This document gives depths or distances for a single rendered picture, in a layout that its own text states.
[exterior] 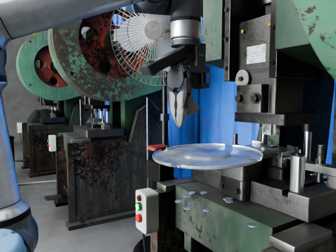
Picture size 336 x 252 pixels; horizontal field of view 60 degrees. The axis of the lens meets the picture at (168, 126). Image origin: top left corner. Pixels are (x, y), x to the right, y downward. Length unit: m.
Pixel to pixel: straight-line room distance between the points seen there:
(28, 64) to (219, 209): 3.13
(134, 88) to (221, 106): 0.99
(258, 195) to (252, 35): 0.46
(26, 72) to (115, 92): 1.78
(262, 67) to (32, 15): 0.62
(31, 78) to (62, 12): 3.14
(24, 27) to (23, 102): 6.70
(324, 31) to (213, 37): 0.50
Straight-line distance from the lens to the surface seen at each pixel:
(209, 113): 2.92
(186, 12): 0.73
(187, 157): 0.76
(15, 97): 7.23
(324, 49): 0.59
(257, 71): 0.91
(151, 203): 0.98
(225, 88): 2.76
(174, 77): 0.72
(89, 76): 2.02
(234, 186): 0.87
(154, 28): 1.59
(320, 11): 0.55
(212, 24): 1.01
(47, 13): 0.55
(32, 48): 3.72
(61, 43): 2.00
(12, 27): 0.56
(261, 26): 0.93
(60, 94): 3.74
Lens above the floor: 0.93
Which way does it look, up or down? 5 degrees down
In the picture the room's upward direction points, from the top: straight up
